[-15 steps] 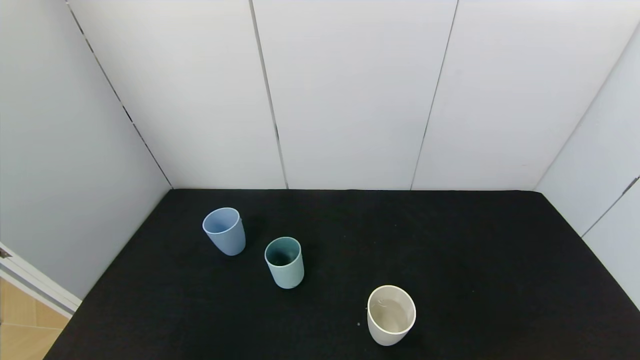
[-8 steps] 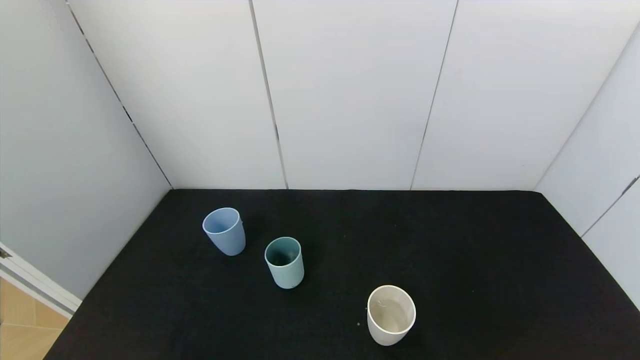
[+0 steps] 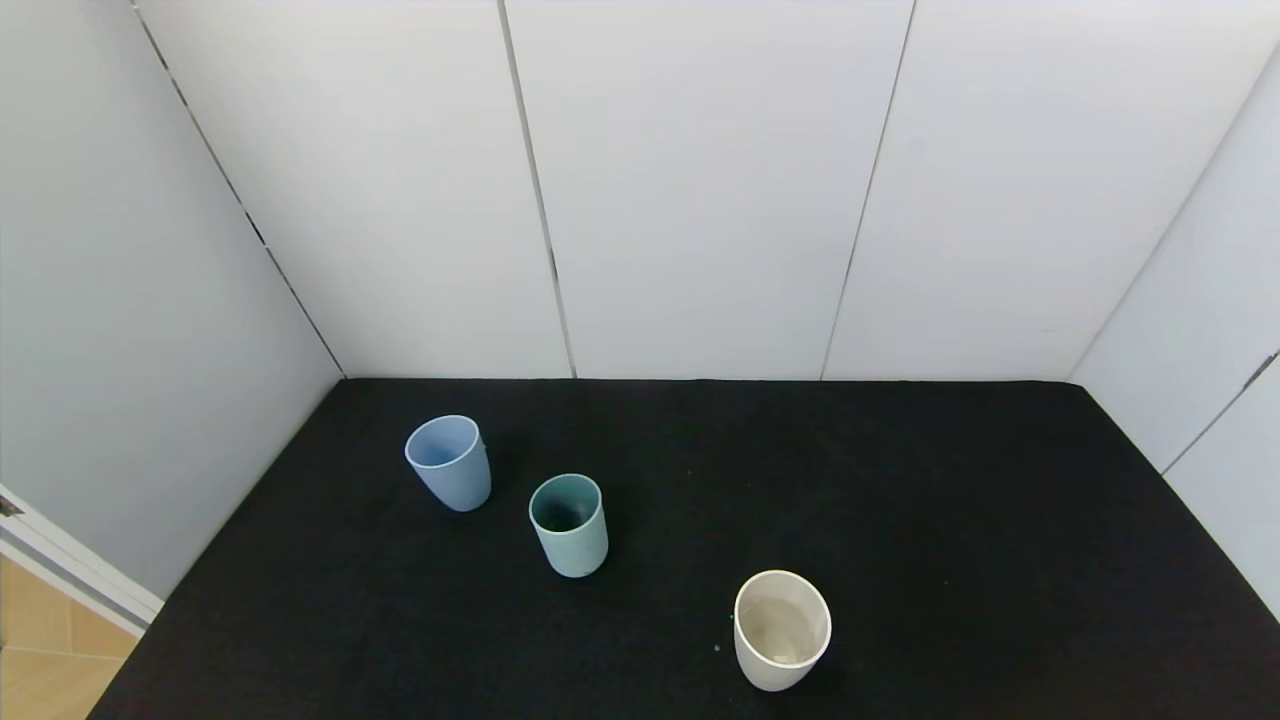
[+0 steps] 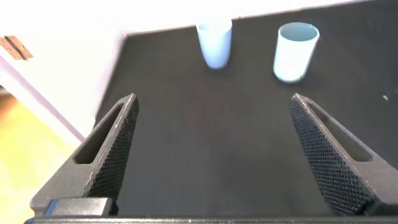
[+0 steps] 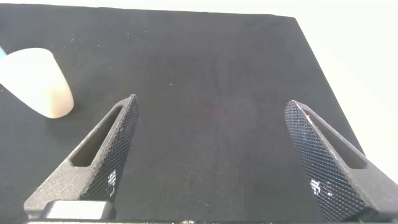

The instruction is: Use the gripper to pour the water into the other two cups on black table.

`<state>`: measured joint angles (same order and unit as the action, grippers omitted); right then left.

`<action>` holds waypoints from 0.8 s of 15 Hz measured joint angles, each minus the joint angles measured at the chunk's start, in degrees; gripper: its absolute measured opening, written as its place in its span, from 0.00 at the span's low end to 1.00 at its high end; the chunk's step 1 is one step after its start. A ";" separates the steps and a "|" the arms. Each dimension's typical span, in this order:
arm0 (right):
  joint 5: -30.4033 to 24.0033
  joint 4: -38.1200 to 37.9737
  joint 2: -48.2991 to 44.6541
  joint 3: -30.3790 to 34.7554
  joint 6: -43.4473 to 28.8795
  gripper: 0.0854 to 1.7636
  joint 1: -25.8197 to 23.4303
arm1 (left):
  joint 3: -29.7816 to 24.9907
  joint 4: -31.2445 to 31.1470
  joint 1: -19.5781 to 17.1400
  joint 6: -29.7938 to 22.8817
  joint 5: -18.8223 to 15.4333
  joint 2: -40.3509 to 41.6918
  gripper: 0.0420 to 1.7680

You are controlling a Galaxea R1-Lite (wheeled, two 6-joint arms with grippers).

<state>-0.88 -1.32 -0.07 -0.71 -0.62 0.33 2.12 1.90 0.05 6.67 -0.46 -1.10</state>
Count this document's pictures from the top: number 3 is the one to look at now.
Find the light blue plastic cup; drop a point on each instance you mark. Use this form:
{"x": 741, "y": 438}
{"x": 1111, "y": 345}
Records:
{"x": 455, "y": 485}

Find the white plastic cup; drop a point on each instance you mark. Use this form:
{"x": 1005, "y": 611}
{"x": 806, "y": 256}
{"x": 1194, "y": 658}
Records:
{"x": 780, "y": 672}

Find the teal plastic cup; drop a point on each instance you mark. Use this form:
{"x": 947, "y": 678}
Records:
{"x": 572, "y": 548}

